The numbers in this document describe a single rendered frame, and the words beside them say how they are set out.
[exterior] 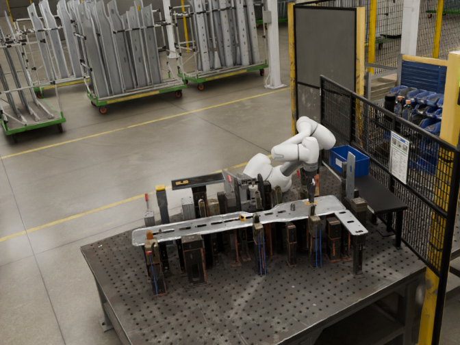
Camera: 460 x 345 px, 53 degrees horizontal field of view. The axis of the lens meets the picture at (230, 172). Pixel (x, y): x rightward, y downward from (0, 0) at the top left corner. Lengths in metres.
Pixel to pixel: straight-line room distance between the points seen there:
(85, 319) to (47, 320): 0.32
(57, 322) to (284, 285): 2.02
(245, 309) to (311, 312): 0.37
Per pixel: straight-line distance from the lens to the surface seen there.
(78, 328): 4.02
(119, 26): 9.90
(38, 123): 8.70
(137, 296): 3.00
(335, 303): 2.80
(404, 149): 3.03
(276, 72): 10.11
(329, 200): 3.18
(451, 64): 2.64
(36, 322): 4.24
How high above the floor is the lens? 2.50
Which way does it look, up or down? 24 degrees down
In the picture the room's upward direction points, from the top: 5 degrees counter-clockwise
